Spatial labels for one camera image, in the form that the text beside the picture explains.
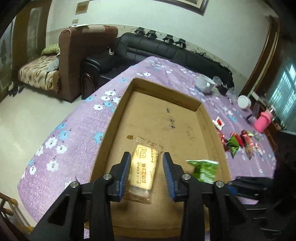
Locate green snack bag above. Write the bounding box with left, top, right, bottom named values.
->
left=186, top=160, right=219, bottom=184

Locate yellow biscuit packet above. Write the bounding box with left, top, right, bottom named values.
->
left=125, top=137, right=159, bottom=204

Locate pink white snack bag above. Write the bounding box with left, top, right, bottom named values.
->
left=240, top=130, right=255, bottom=159

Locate cardboard tray box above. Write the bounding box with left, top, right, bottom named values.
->
left=90, top=78, right=231, bottom=238

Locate purple floral tablecloth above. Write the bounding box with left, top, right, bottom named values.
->
left=17, top=56, right=277, bottom=239

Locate red white snack packet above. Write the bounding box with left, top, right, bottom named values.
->
left=212, top=116, right=225, bottom=131

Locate pink knitted bottle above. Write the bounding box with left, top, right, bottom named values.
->
left=253, top=109, right=273, bottom=133

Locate black phone stand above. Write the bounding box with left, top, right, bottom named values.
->
left=245, top=102, right=260, bottom=122

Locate white round container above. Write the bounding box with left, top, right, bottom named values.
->
left=237, top=95, right=251, bottom=109

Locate white mug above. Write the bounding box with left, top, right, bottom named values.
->
left=195, top=74, right=215, bottom=94

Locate black small cup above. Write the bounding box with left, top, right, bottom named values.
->
left=218, top=83, right=229, bottom=96

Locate clear plastic bottle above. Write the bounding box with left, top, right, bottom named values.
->
left=212, top=76, right=222, bottom=87

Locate brown armchair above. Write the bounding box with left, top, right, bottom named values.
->
left=18, top=25, right=118, bottom=102

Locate black leather sofa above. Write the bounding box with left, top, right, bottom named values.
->
left=80, top=33, right=234, bottom=99

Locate framed wall painting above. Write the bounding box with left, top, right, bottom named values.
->
left=157, top=0, right=208, bottom=16

